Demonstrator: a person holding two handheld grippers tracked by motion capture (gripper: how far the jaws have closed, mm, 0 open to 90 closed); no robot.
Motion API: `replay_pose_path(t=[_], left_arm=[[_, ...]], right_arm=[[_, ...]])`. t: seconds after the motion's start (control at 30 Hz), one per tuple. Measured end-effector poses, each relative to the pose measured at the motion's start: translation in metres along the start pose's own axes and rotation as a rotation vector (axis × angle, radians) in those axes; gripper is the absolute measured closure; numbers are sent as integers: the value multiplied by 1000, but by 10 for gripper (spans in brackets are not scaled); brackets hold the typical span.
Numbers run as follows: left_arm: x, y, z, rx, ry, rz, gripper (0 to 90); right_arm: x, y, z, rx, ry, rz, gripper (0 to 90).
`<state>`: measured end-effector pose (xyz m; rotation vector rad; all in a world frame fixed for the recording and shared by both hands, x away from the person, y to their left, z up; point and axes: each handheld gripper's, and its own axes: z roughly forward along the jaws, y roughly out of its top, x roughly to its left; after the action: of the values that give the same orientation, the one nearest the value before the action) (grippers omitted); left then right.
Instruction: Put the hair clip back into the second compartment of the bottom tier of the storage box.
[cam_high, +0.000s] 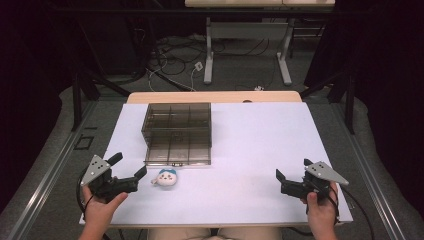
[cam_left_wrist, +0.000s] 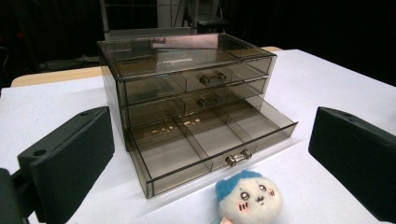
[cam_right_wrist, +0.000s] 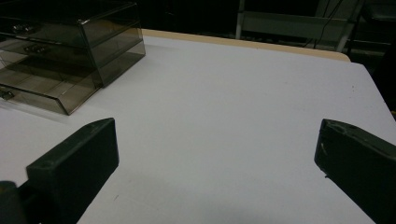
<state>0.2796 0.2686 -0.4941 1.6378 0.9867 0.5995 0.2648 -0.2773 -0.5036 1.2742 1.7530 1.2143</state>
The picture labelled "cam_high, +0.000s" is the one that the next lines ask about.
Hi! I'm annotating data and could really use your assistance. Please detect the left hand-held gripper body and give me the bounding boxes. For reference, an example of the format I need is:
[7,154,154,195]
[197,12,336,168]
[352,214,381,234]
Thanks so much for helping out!
[80,154,139,204]

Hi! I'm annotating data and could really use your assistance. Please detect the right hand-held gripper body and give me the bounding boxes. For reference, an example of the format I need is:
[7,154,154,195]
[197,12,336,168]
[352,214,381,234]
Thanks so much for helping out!
[280,161,350,203]

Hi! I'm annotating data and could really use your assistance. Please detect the white and blue plush toy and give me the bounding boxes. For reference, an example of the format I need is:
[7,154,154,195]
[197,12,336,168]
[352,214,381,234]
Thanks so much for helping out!
[150,168,178,188]

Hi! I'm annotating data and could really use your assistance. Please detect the transparent brown storage box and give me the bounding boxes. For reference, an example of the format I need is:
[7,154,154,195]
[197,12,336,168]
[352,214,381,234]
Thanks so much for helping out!
[140,102,213,167]

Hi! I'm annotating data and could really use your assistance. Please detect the person's left hand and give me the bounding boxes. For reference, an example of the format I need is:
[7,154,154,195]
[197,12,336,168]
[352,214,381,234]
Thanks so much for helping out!
[81,184,130,235]

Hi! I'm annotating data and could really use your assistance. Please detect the person's right hand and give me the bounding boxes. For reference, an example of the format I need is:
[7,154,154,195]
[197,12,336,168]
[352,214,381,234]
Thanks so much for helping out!
[299,182,340,235]

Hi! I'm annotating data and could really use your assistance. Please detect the black metal stand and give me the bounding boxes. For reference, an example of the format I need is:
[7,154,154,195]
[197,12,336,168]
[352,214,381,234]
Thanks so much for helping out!
[299,66,356,136]
[46,0,132,133]

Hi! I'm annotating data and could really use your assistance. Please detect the person's legs in beige trousers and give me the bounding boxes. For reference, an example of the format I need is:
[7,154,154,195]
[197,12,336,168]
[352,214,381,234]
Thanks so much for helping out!
[146,226,284,240]

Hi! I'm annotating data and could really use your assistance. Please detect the wooden table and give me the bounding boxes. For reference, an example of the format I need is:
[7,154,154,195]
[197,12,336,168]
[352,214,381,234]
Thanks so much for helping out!
[126,90,303,105]

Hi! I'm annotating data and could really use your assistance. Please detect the white background desk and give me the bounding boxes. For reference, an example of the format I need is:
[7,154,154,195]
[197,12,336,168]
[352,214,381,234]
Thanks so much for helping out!
[184,0,336,86]

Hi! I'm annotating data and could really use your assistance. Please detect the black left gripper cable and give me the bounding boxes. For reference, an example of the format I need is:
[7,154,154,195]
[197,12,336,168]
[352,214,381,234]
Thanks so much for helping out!
[75,169,90,222]

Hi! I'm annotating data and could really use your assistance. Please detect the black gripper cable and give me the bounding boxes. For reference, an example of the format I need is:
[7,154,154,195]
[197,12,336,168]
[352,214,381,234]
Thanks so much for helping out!
[328,184,375,240]
[75,169,90,222]

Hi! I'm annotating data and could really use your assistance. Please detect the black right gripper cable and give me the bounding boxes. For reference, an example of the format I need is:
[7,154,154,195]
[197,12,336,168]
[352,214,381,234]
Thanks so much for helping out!
[328,184,375,240]

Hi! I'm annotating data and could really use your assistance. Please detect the aluminium floor rail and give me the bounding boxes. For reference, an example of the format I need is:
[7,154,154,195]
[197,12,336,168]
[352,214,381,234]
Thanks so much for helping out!
[329,101,409,240]
[6,99,98,240]

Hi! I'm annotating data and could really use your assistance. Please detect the white floor cable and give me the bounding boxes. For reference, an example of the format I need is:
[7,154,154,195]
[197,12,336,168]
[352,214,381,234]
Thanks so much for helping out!
[146,53,198,93]

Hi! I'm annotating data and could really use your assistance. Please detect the tangle of black floor cables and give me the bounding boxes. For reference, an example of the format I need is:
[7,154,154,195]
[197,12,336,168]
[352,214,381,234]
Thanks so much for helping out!
[133,28,278,91]

